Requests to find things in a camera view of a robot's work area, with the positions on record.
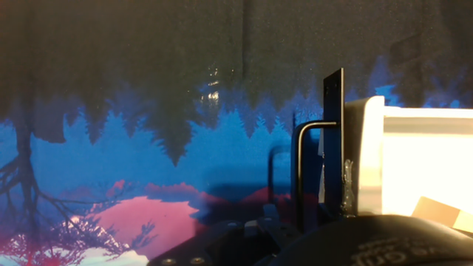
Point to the tan cardboard piece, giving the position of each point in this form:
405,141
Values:
436,212

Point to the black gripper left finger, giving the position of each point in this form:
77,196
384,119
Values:
221,244

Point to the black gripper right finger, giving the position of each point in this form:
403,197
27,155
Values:
281,221

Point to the blue forest print cloth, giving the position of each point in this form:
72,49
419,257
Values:
148,111

